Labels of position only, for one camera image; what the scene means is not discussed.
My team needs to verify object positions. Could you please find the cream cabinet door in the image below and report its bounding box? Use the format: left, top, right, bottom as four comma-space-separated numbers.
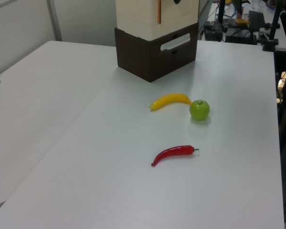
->
156, 0, 197, 25

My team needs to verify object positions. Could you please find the cream wooden box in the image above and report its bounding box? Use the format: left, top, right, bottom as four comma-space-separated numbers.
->
115, 0, 199, 41

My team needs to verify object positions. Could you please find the black electronics box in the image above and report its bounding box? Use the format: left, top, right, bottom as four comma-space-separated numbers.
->
203, 21, 224, 42

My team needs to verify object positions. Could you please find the dark brown drawer box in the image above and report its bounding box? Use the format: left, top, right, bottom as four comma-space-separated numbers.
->
114, 22, 200, 83

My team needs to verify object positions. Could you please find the black flat device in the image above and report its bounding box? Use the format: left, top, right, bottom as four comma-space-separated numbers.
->
225, 27, 257, 45

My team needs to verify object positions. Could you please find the yellow banana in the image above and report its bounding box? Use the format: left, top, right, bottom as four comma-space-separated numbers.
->
149, 93, 194, 111

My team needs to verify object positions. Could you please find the green apple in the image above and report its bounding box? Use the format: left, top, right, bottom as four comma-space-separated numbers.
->
189, 99, 211, 121

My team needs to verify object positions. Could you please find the red chili pepper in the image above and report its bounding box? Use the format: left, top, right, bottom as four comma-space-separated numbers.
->
151, 145, 200, 167

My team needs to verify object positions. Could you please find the white drawer handle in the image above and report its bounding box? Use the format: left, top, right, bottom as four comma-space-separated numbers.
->
160, 33, 191, 52

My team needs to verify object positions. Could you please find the black camera stand pole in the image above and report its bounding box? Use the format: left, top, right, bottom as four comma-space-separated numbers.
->
262, 0, 284, 52
217, 0, 226, 25

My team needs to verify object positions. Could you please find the blue cable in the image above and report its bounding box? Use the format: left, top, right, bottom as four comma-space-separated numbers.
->
223, 3, 238, 19

